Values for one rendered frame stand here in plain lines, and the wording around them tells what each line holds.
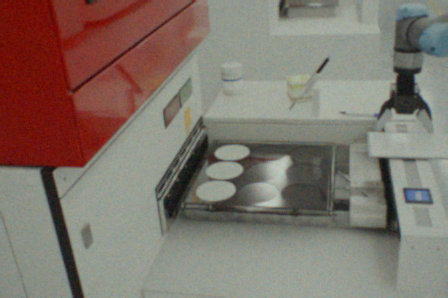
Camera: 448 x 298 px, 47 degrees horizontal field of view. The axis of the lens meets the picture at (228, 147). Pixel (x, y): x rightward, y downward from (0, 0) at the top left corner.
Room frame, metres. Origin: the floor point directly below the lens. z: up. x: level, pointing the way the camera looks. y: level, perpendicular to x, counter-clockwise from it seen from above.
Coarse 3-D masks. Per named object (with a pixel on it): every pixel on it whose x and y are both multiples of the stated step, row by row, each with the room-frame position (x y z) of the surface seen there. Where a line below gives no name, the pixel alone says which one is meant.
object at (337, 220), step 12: (192, 216) 1.13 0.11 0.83; (204, 216) 1.12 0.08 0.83; (216, 216) 1.11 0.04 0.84; (228, 216) 1.10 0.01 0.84; (240, 216) 1.10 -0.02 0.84; (252, 216) 1.09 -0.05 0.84; (264, 216) 1.08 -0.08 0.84; (276, 216) 1.08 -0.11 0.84; (288, 216) 1.07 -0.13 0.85; (300, 216) 1.06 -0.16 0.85; (312, 216) 1.06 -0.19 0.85; (324, 216) 1.05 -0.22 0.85; (336, 216) 1.05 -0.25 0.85; (348, 216) 1.04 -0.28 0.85; (360, 228) 1.03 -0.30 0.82; (372, 228) 1.02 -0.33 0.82; (384, 228) 1.02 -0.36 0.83
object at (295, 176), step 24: (240, 144) 1.39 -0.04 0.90; (264, 144) 1.38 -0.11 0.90; (288, 144) 1.37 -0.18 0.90; (264, 168) 1.23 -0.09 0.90; (288, 168) 1.22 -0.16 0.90; (312, 168) 1.21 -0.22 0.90; (192, 192) 1.13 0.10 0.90; (240, 192) 1.11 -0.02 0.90; (264, 192) 1.11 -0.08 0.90; (288, 192) 1.10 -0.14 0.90; (312, 192) 1.09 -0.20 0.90
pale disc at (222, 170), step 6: (222, 162) 1.28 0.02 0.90; (228, 162) 1.28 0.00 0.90; (234, 162) 1.28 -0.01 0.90; (210, 168) 1.25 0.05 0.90; (216, 168) 1.25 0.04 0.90; (222, 168) 1.25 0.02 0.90; (228, 168) 1.25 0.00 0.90; (234, 168) 1.24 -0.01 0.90; (240, 168) 1.24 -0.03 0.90; (210, 174) 1.22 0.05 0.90; (216, 174) 1.22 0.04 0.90; (222, 174) 1.21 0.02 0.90; (228, 174) 1.21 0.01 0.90; (234, 174) 1.21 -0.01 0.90
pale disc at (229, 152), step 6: (216, 150) 1.36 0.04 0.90; (222, 150) 1.36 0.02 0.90; (228, 150) 1.36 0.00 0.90; (234, 150) 1.35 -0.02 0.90; (240, 150) 1.35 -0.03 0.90; (246, 150) 1.35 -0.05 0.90; (216, 156) 1.33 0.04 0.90; (222, 156) 1.32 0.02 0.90; (228, 156) 1.32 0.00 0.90; (234, 156) 1.32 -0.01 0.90; (240, 156) 1.31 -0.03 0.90
